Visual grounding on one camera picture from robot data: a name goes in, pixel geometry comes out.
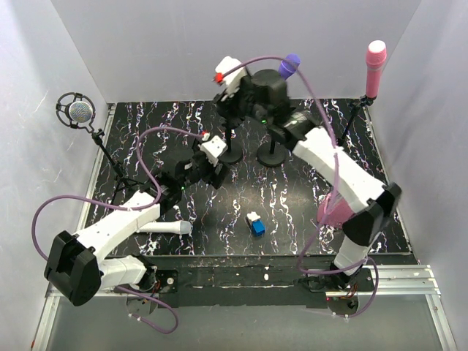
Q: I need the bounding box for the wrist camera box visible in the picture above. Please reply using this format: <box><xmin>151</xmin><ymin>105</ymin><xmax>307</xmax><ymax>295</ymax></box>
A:
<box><xmin>199</xmin><ymin>132</ymin><xmax>227</xmax><ymax>167</ymax></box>
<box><xmin>214</xmin><ymin>56</ymin><xmax>248</xmax><ymax>97</ymax></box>

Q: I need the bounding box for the black stand with purple mic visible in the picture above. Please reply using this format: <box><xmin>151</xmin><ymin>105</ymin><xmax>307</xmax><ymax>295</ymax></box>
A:
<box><xmin>257</xmin><ymin>137</ymin><xmax>287</xmax><ymax>167</ymax></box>

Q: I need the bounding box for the black tripod stand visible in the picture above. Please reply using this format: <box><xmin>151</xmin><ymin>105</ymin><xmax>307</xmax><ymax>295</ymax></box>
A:
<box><xmin>337</xmin><ymin>95</ymin><xmax>376</xmax><ymax>146</ymax></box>
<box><xmin>91</xmin><ymin>129</ymin><xmax>143</xmax><ymax>205</ymax></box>

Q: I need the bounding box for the black left tripod stand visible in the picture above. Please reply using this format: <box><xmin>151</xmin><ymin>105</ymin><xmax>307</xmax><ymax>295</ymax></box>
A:
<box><xmin>91</xmin><ymin>129</ymin><xmax>143</xmax><ymax>205</ymax></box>

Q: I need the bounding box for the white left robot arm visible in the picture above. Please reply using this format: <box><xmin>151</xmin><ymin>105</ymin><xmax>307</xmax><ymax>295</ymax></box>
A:
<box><xmin>44</xmin><ymin>152</ymin><xmax>230</xmax><ymax>306</ymax></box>

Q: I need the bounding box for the white handheld microphone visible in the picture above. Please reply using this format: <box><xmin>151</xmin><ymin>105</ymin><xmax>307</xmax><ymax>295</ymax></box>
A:
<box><xmin>137</xmin><ymin>220</ymin><xmax>192</xmax><ymax>235</ymax></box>

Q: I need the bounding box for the black round-base mic stand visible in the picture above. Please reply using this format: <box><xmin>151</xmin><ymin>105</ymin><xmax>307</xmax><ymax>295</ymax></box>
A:
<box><xmin>219</xmin><ymin>122</ymin><xmax>243</xmax><ymax>165</ymax></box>

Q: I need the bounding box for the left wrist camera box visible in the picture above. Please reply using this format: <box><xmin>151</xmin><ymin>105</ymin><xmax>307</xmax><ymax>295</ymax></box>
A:
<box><xmin>199</xmin><ymin>132</ymin><xmax>227</xmax><ymax>167</ymax></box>

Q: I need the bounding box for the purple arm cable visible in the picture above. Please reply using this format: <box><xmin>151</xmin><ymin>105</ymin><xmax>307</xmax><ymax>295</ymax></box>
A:
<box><xmin>219</xmin><ymin>55</ymin><xmax>377</xmax><ymax>318</ymax></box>
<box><xmin>31</xmin><ymin>127</ymin><xmax>209</xmax><ymax>334</ymax></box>

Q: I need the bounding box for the pink box holder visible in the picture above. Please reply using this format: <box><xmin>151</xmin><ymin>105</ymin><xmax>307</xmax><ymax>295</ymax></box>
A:
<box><xmin>317</xmin><ymin>192</ymin><xmax>355</xmax><ymax>230</ymax></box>

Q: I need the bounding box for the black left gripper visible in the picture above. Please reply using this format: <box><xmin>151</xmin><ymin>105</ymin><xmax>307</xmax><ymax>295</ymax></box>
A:
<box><xmin>179</xmin><ymin>138</ymin><xmax>230</xmax><ymax>191</ymax></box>

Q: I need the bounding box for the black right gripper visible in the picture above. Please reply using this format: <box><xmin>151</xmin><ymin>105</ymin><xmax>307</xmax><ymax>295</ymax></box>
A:
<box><xmin>214</xmin><ymin>71</ymin><xmax>273</xmax><ymax>126</ymax></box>

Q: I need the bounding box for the purple handheld microphone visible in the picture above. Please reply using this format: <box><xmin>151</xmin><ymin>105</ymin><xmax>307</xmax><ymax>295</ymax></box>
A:
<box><xmin>278</xmin><ymin>53</ymin><xmax>301</xmax><ymax>80</ymax></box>

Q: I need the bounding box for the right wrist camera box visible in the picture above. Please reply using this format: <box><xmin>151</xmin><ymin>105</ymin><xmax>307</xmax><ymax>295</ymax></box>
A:
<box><xmin>214</xmin><ymin>56</ymin><xmax>248</xmax><ymax>97</ymax></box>

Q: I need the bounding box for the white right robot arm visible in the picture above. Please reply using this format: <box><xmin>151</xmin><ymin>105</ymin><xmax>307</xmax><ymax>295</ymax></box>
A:
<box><xmin>214</xmin><ymin>68</ymin><xmax>401</xmax><ymax>291</ymax></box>

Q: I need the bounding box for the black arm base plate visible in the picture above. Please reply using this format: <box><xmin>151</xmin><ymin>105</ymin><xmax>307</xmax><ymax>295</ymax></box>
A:
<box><xmin>143</xmin><ymin>265</ymin><xmax>374</xmax><ymax>309</ymax></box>

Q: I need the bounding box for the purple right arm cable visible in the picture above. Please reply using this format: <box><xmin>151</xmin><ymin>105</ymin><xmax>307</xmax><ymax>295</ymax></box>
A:
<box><xmin>219</xmin><ymin>55</ymin><xmax>377</xmax><ymax>318</ymax></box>

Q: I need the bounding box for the pink handheld microphone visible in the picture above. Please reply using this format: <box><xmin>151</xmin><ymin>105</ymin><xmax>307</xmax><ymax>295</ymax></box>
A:
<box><xmin>365</xmin><ymin>40</ymin><xmax>387</xmax><ymax>99</ymax></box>

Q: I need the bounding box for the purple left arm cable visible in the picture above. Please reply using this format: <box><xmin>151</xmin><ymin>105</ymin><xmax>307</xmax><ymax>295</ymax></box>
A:
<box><xmin>31</xmin><ymin>127</ymin><xmax>209</xmax><ymax>334</ymax></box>

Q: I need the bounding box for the blue and white block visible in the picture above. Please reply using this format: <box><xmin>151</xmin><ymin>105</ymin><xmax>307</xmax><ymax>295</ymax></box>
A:
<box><xmin>246</xmin><ymin>211</ymin><xmax>265</xmax><ymax>237</ymax></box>

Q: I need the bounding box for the silver studio mic shock mount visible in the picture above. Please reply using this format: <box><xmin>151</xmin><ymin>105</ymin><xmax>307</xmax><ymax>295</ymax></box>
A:
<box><xmin>56</xmin><ymin>92</ymin><xmax>96</xmax><ymax>134</ymax></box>

